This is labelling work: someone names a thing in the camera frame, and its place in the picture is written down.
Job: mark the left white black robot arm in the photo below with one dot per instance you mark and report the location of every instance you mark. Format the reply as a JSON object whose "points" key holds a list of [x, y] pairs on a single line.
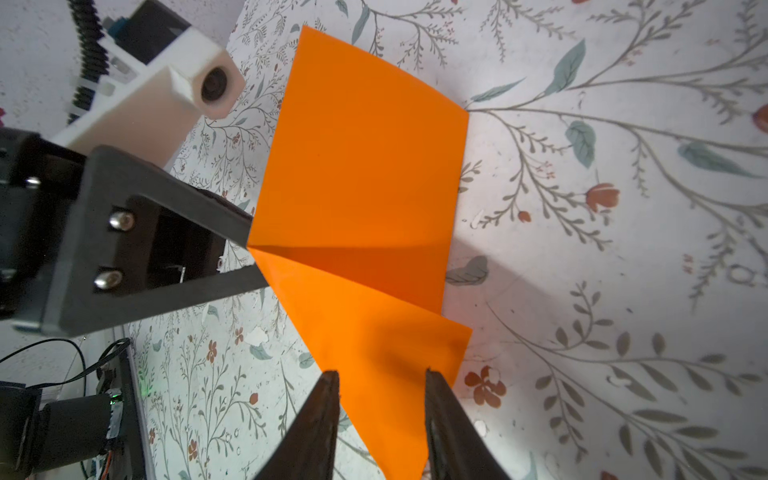
{"points": [[36, 437]]}

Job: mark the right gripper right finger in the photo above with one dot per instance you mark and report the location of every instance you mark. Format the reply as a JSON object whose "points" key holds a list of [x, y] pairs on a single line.
{"points": [[456, 450]]}

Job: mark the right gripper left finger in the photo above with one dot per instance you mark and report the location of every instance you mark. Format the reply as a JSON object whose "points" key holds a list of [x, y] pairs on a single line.
{"points": [[307, 450]]}

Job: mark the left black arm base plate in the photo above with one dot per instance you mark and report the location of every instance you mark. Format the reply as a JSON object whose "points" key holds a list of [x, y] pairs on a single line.
{"points": [[126, 454]]}

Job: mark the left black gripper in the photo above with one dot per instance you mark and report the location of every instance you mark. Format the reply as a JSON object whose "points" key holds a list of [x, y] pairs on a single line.
{"points": [[89, 243]]}

